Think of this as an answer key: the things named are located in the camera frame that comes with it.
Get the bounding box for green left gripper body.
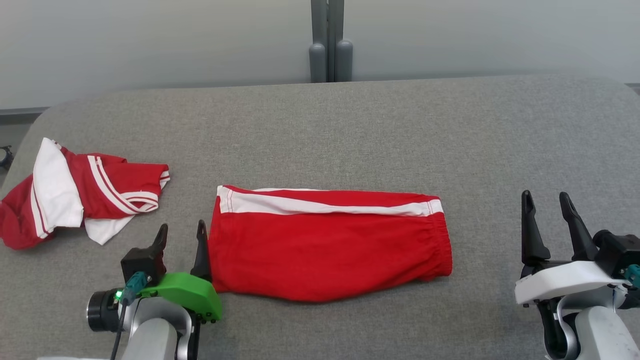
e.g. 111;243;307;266
137;272;223;323

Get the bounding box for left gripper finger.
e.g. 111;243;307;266
150;223;169;256
190;220;213;282

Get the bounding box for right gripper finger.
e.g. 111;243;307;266
520;190;552;266
559;192;599;262

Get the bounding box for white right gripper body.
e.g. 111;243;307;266
515;260;632;307

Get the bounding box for red white basketball jersey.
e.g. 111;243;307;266
0;137;171;250

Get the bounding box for red basketball shorts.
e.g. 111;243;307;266
207;185;453;303

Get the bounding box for left camera cable teal plug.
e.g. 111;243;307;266
110;271;151;360

